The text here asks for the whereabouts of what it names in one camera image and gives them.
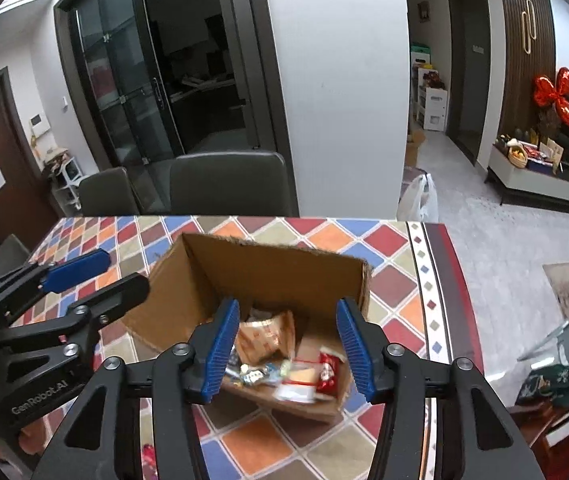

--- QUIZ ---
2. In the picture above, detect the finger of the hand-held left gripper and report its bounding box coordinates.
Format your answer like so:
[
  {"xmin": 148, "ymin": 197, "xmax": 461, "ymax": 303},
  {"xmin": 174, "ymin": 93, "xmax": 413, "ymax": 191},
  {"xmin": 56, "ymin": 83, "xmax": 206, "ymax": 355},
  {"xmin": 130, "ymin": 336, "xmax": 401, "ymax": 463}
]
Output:
[
  {"xmin": 0, "ymin": 249, "xmax": 111, "ymax": 311},
  {"xmin": 0, "ymin": 272, "xmax": 151, "ymax": 356}
]

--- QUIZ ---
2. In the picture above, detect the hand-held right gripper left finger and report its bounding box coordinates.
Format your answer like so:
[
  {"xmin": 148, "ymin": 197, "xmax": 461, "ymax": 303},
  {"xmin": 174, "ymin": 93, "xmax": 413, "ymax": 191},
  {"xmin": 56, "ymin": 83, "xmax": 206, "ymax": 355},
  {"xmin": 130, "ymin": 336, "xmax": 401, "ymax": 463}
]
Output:
[{"xmin": 32, "ymin": 298, "xmax": 241, "ymax": 480}]

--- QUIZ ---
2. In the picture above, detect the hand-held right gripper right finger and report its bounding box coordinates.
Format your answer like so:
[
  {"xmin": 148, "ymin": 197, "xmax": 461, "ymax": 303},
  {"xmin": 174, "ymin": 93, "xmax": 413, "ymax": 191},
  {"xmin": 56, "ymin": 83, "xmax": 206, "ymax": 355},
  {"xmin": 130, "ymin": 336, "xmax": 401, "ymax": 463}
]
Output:
[{"xmin": 336, "ymin": 297, "xmax": 548, "ymax": 480}]

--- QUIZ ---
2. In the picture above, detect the red snack bar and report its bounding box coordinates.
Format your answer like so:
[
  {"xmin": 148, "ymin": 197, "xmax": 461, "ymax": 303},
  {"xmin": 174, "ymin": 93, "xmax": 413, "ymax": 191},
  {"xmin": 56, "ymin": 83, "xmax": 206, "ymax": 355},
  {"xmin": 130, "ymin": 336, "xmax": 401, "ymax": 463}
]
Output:
[{"xmin": 317, "ymin": 352, "xmax": 340, "ymax": 393}]

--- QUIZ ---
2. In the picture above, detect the blue foil candy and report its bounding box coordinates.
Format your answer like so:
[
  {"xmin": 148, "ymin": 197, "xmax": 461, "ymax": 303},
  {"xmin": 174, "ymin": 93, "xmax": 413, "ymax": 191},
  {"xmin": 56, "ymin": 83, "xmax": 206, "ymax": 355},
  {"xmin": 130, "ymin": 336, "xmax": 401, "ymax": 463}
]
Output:
[{"xmin": 238, "ymin": 362, "xmax": 285, "ymax": 386}]

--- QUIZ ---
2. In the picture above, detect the tan triangular snack packet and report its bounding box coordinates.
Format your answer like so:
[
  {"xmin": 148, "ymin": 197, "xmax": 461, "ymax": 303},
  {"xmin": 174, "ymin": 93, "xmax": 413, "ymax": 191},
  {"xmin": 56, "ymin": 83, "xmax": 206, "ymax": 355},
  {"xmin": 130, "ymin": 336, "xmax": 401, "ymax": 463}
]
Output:
[{"xmin": 237, "ymin": 310, "xmax": 295, "ymax": 363}]

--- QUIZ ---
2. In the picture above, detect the white beige snack packet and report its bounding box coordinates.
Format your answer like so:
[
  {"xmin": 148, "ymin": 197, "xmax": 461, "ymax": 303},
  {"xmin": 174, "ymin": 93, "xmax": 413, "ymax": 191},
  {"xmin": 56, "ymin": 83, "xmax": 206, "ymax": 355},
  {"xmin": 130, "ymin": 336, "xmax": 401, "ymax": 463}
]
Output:
[{"xmin": 277, "ymin": 357, "xmax": 320, "ymax": 403}]

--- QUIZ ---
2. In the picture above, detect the brown cardboard box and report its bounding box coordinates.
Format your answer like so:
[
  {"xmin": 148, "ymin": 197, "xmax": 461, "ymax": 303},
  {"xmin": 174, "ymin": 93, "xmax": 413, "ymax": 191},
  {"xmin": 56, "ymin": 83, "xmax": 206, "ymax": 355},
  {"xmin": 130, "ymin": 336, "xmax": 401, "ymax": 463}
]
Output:
[{"xmin": 122, "ymin": 232, "xmax": 373, "ymax": 423}]

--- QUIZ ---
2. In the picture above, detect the grey dining chair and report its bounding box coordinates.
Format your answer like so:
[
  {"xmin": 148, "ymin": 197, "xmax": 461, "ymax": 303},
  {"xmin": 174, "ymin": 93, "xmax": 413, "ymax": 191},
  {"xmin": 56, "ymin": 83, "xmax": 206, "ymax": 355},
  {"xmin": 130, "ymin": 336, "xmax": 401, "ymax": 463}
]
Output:
[
  {"xmin": 169, "ymin": 151, "xmax": 299, "ymax": 217},
  {"xmin": 78, "ymin": 166, "xmax": 141, "ymax": 217},
  {"xmin": 0, "ymin": 234, "xmax": 32, "ymax": 286}
]

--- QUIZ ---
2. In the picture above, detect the small white shelf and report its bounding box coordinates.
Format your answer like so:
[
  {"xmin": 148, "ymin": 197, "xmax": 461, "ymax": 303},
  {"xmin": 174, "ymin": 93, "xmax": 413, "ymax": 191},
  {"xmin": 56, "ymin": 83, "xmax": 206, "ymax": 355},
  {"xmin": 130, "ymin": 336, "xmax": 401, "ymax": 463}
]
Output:
[{"xmin": 47, "ymin": 152, "xmax": 85, "ymax": 217}]

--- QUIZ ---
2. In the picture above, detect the colourful checkered tablecloth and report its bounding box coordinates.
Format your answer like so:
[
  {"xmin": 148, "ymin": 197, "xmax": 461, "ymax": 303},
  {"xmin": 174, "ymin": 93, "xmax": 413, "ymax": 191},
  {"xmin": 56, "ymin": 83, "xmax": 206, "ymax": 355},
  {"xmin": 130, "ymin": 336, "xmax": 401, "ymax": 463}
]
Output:
[{"xmin": 0, "ymin": 215, "xmax": 485, "ymax": 480}]

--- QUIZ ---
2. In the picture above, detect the dark brown door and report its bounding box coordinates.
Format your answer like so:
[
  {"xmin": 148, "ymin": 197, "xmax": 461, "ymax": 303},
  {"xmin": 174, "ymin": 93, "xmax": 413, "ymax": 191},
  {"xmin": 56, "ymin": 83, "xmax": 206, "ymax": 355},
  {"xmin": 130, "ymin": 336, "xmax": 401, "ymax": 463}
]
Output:
[{"xmin": 0, "ymin": 67, "xmax": 60, "ymax": 266}]

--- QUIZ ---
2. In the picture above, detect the white plastic bag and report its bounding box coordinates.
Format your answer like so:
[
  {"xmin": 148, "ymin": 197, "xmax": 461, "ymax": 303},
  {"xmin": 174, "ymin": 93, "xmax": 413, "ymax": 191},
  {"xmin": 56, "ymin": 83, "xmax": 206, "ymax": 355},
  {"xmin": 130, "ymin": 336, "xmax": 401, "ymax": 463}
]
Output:
[{"xmin": 397, "ymin": 172, "xmax": 440, "ymax": 222}]

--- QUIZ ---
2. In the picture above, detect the glass sliding door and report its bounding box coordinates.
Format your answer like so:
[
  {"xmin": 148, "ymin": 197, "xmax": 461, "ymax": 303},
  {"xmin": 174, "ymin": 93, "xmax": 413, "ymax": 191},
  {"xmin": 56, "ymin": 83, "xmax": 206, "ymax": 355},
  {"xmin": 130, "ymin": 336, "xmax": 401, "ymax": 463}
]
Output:
[{"xmin": 54, "ymin": 0, "xmax": 185, "ymax": 216}]

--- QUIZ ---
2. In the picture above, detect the green cloth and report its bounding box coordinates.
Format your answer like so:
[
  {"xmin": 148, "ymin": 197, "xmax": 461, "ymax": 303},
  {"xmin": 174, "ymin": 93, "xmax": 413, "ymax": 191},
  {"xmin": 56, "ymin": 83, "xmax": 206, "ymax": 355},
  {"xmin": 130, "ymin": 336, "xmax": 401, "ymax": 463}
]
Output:
[{"xmin": 517, "ymin": 362, "xmax": 569, "ymax": 408}]

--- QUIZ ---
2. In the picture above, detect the small cardboard floor box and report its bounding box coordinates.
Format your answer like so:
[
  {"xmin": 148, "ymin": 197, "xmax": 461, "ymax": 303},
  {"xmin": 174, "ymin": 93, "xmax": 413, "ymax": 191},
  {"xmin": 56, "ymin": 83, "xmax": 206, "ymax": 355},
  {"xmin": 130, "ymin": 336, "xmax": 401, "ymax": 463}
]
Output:
[{"xmin": 405, "ymin": 130, "xmax": 428, "ymax": 167}]

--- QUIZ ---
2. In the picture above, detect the dark wooden chair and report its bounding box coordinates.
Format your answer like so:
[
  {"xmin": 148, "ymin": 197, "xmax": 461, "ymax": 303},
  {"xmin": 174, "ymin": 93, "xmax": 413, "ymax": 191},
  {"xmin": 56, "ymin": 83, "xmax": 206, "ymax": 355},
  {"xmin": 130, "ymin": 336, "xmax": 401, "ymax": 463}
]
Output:
[{"xmin": 509, "ymin": 400, "xmax": 569, "ymax": 461}]

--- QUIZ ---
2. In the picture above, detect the low white cabinet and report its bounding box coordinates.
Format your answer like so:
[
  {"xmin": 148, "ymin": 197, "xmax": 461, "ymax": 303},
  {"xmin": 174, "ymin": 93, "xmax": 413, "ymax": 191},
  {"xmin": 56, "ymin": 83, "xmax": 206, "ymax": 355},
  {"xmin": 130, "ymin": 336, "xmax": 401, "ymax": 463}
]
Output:
[{"xmin": 485, "ymin": 142, "xmax": 569, "ymax": 218}]

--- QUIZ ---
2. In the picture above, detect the fruit basket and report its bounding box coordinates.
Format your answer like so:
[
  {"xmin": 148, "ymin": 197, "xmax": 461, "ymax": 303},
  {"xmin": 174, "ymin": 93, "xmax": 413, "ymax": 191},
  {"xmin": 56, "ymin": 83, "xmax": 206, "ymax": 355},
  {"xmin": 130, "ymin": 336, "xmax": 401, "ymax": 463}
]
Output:
[{"xmin": 507, "ymin": 140, "xmax": 528, "ymax": 167}]

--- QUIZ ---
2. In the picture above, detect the white drawer unit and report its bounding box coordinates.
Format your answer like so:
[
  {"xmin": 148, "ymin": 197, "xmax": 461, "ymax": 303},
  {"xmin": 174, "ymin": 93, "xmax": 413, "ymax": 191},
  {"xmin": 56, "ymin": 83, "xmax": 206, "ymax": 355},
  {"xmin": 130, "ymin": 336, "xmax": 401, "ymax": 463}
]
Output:
[{"xmin": 417, "ymin": 85, "xmax": 449, "ymax": 132}]

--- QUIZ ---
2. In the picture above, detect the dark hallway door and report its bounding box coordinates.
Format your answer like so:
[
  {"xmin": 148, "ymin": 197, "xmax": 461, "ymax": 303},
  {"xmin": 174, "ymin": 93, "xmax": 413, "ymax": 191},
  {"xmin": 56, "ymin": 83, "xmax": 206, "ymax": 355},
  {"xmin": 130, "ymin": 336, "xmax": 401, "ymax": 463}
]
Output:
[{"xmin": 447, "ymin": 0, "xmax": 490, "ymax": 166}]

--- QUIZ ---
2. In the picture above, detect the red bow balloon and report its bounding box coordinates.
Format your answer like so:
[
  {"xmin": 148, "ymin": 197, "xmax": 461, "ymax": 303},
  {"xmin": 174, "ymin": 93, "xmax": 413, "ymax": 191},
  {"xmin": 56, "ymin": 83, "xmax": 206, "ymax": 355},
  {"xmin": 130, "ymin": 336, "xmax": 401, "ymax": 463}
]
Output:
[{"xmin": 533, "ymin": 66, "xmax": 569, "ymax": 133}]

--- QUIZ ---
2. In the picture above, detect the slatted wooden cabinet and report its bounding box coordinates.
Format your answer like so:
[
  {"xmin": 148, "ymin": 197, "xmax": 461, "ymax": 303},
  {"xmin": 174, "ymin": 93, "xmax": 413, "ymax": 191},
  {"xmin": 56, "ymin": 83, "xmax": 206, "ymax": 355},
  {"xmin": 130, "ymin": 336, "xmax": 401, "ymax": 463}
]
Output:
[{"xmin": 495, "ymin": 0, "xmax": 553, "ymax": 161}]

